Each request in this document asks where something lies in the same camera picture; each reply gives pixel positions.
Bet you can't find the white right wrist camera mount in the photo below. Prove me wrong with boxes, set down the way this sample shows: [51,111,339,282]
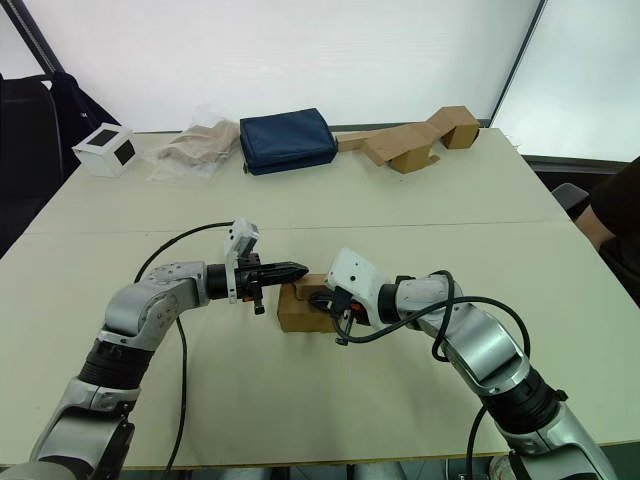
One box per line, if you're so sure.
[324,248,387,332]

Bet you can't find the small brown cardboard box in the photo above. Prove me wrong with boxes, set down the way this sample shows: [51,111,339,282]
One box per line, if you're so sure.
[276,273,346,335]

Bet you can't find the black ribbed pole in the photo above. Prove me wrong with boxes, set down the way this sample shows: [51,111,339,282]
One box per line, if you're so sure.
[2,0,64,77]

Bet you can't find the white cube with black squares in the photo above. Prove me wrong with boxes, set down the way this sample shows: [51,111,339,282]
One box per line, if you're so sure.
[72,122,136,179]

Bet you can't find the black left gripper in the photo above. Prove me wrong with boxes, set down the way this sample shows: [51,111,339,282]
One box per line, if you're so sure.
[233,253,309,317]

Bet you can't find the dark window sill ledge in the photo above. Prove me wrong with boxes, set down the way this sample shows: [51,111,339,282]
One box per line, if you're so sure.
[522,154,632,175]

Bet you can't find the person in dark clothing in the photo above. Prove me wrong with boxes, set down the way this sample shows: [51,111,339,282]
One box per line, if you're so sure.
[574,157,640,296]

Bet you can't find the black chair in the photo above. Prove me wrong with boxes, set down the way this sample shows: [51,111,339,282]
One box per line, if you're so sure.
[0,74,66,259]

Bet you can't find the navy blue fabric pouch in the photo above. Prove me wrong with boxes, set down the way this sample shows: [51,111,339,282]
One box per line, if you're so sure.
[238,107,337,176]

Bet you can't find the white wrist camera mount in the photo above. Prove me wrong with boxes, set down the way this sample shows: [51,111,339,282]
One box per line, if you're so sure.
[324,248,387,332]
[223,217,261,306]

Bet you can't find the grey chair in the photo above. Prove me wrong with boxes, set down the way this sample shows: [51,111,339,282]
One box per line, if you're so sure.
[552,182,591,221]

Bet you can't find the clear plastic bag beige contents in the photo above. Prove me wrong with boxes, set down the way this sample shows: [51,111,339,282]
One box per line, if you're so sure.
[147,104,240,185]

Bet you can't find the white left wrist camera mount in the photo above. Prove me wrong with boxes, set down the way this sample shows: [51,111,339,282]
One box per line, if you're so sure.
[223,217,261,306]

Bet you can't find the black jacket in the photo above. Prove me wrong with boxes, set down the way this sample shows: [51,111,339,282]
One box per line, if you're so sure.
[49,72,121,201]

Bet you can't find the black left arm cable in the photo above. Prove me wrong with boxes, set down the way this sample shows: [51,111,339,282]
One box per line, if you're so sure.
[133,219,237,471]

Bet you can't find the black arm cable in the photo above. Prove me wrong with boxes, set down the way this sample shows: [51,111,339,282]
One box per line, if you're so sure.
[133,219,237,471]
[332,269,531,476]

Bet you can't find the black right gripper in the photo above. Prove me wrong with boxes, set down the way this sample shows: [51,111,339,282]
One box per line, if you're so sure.
[308,287,362,334]

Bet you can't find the dark window frame bar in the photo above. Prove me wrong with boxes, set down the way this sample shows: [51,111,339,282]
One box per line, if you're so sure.
[487,0,550,129]

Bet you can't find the flattened brown cardboard box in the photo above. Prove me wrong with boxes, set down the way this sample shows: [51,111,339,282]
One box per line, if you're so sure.
[335,121,442,175]

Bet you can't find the open brown cardboard box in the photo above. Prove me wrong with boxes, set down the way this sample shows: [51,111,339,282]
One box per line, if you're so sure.
[438,105,481,150]

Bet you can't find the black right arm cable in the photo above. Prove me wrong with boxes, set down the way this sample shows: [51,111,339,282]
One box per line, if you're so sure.
[332,269,531,476]

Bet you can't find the white round container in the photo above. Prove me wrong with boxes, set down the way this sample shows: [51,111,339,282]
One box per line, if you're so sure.
[487,452,517,480]

